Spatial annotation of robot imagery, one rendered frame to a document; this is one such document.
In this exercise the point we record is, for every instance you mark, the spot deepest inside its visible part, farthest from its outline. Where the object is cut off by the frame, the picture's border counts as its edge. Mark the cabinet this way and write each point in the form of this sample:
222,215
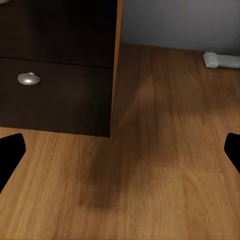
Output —
58,64

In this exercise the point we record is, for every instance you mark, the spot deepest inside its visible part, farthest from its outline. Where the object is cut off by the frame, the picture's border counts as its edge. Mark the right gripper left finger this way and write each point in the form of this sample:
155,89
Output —
12,149

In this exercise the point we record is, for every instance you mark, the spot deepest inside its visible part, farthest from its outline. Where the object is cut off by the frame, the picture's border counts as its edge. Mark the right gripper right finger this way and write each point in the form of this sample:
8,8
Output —
232,149

